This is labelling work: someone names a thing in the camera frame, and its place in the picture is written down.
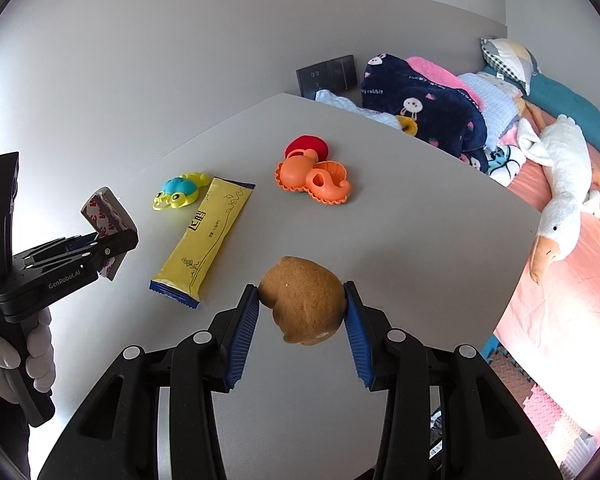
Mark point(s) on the light blue cloth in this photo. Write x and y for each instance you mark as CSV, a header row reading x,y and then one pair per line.
x,y
340,102

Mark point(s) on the small yellow toy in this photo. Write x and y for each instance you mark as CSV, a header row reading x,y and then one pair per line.
x,y
409,126

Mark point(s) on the white goose plush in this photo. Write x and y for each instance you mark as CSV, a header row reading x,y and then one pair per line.
x,y
567,175

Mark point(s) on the red and white adhesive strip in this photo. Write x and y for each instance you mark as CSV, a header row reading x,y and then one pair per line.
x,y
101,210

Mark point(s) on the light blue waffle blanket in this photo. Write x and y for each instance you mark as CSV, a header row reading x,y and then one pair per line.
x,y
495,100

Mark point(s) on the teal bed cover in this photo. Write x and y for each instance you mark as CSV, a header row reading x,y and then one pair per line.
x,y
575,100

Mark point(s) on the black tablet box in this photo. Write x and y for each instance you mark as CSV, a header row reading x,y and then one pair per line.
x,y
327,75

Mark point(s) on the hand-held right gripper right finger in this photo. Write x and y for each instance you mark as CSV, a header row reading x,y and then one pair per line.
x,y
359,340

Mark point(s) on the pink bed sheet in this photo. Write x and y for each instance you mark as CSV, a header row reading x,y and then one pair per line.
x,y
570,320

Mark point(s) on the orange crab sand mould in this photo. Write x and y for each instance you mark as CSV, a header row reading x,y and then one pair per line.
x,y
292,175

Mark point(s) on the yellow snack packet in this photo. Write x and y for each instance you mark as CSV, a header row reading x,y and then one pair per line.
x,y
205,240

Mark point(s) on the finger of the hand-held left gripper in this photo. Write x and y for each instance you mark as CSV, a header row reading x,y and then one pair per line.
x,y
45,250
115,247

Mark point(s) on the pink fleece blanket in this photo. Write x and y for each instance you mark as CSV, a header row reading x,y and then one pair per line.
x,y
440,75

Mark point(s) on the pastel foam floor mats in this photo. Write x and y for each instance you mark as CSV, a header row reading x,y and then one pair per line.
x,y
540,410

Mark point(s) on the orange seahorse sand mould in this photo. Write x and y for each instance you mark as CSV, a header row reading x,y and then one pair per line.
x,y
337,190

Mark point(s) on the brown plush toy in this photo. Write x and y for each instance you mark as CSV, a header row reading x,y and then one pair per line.
x,y
302,300

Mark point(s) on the navy rabbit print blanket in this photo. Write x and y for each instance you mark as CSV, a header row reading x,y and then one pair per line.
x,y
420,105

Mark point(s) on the white cartoon print cloth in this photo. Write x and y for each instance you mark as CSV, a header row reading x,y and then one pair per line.
x,y
507,160

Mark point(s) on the person's left hand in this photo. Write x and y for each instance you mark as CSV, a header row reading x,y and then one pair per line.
x,y
42,355

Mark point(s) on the blue and yellow turtle toy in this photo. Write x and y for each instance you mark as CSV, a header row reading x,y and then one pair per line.
x,y
180,191

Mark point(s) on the red plush toy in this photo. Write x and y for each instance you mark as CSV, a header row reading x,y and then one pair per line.
x,y
310,146

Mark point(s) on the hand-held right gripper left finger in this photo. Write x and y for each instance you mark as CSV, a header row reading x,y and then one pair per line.
x,y
242,340

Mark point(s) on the patchwork pillow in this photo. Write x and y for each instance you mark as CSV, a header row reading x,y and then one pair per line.
x,y
512,62

